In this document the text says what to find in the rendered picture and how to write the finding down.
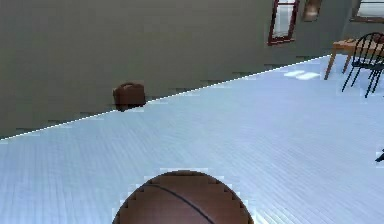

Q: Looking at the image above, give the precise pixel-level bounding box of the brown basketball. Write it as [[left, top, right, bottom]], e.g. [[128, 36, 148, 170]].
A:
[[112, 170, 255, 224]]

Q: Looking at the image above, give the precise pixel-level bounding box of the brown leather bag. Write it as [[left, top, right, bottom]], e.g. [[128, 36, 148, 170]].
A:
[[112, 82, 147, 112]]

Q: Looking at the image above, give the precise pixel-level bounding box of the red framed window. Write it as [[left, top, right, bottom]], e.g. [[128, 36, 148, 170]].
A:
[[267, 0, 301, 46]]

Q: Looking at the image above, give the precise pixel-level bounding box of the light wooden table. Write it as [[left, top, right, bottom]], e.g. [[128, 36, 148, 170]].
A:
[[324, 37, 384, 81]]

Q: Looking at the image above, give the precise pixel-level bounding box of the black spindle back chair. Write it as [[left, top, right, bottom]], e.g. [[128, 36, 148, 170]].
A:
[[341, 31, 384, 99]]

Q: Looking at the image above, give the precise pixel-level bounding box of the brown framed window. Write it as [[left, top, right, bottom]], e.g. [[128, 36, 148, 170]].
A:
[[350, 0, 384, 24]]

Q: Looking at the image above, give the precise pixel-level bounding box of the brown framed wall picture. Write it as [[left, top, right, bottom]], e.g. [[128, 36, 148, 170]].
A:
[[302, 0, 323, 22]]

